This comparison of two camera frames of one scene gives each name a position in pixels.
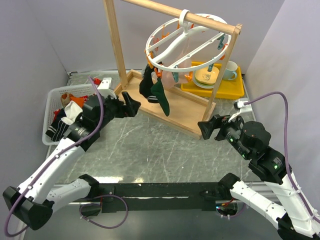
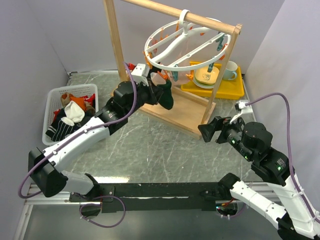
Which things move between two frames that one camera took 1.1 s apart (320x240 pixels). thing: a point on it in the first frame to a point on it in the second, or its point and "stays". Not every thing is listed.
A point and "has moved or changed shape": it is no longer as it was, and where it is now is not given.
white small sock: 72,111 stays
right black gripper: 218,121 stays
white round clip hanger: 212,16 to 183,16
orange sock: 79,100 stays
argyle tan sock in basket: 65,101 stays
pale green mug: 230,73 stays
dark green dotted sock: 158,88 has moved or changed shape
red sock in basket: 56,112 stays
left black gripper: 129,109 to 154,92
